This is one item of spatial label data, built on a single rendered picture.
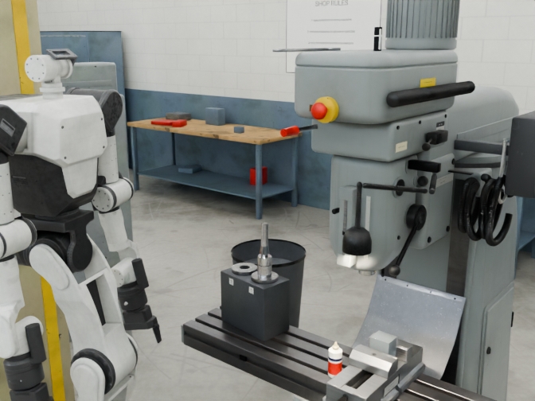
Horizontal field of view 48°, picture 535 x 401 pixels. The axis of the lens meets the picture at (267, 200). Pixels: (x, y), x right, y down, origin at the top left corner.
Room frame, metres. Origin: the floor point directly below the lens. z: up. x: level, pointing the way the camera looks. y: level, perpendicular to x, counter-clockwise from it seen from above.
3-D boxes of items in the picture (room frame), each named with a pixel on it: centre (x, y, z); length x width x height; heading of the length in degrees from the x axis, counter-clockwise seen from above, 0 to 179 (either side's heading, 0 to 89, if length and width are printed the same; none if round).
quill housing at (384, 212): (1.59, -0.28, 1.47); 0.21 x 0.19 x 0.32; 51
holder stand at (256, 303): (1.90, 0.04, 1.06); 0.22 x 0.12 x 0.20; 44
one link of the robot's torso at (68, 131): (1.62, 0.62, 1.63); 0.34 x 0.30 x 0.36; 160
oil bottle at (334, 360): (1.58, -0.20, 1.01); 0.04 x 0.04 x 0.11
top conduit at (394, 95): (1.52, -0.42, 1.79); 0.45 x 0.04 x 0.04; 141
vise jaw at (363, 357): (1.50, -0.30, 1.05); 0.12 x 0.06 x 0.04; 51
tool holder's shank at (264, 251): (1.86, 0.01, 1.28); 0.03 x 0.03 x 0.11
